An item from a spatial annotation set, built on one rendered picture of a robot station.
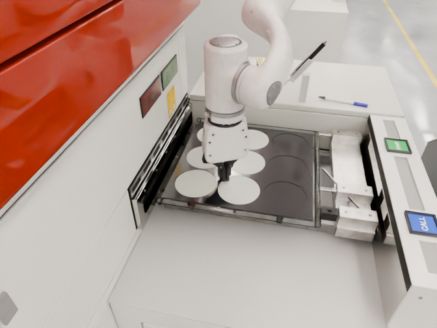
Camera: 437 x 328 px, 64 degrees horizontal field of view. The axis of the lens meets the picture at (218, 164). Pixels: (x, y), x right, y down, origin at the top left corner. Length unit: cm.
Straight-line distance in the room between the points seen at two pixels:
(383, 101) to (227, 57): 62
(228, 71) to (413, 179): 48
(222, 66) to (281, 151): 38
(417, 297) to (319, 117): 57
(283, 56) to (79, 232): 46
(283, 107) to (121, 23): 63
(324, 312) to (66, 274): 47
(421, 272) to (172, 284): 46
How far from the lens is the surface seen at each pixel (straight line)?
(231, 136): 76
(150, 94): 79
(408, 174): 89
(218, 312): 73
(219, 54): 65
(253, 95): 64
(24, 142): 39
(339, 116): 107
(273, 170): 90
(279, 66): 66
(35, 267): 54
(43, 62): 41
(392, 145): 96
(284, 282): 78
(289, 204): 81
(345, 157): 102
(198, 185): 84
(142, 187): 79
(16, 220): 48
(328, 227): 87
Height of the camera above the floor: 146
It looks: 38 degrees down
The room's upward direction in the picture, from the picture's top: straight up
